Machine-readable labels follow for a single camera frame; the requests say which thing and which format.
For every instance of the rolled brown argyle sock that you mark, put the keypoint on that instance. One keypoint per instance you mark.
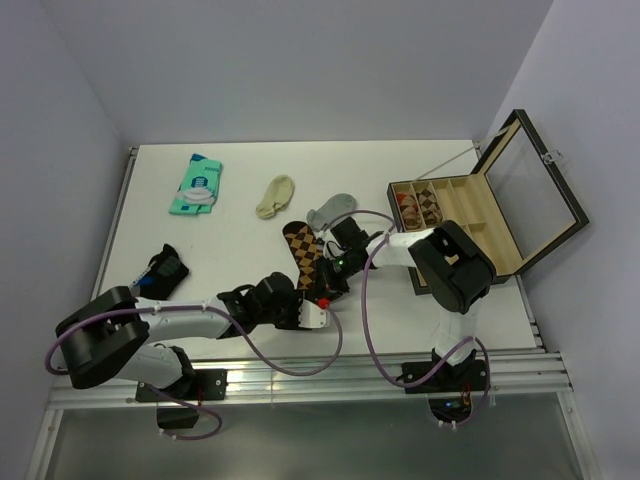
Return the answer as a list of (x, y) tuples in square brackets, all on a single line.
[(429, 207)]

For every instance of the rolled orange argyle sock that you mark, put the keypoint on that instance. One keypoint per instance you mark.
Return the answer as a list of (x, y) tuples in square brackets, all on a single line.
[(409, 211)]

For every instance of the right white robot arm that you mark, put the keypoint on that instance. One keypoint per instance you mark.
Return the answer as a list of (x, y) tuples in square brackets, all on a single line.
[(457, 272)]

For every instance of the cream ankle sock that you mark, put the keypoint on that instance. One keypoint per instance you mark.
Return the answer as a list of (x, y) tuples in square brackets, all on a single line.
[(276, 197)]

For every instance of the aluminium frame rail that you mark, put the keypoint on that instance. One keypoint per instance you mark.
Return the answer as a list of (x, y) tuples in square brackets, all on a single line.
[(349, 378)]

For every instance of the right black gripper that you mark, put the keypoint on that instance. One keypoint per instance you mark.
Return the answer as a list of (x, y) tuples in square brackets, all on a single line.
[(330, 287)]

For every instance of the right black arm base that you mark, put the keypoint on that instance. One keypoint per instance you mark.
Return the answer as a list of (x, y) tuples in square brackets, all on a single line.
[(458, 383)]

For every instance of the grey ankle sock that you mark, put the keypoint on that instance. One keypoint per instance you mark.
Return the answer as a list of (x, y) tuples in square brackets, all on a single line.
[(336, 205)]

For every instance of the black blue sock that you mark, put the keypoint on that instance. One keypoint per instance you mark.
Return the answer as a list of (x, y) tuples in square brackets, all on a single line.
[(164, 273)]

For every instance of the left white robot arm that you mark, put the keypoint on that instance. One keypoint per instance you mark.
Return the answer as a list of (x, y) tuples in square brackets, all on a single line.
[(119, 335)]

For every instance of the black compartment storage box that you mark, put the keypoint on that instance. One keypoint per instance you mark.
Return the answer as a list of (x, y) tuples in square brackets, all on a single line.
[(515, 204)]

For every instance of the brown argyle sock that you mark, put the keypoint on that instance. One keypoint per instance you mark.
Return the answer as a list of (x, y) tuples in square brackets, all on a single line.
[(429, 207), (305, 250)]

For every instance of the teal patterned sock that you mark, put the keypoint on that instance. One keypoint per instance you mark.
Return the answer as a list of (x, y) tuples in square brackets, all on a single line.
[(199, 188)]

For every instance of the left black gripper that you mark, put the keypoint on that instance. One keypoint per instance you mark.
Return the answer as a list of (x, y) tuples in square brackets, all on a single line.
[(296, 297)]

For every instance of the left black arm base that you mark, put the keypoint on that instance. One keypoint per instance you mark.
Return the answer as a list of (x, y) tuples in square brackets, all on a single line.
[(206, 385)]

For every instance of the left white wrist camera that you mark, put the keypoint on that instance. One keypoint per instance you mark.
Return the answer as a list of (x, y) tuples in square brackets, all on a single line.
[(312, 317)]

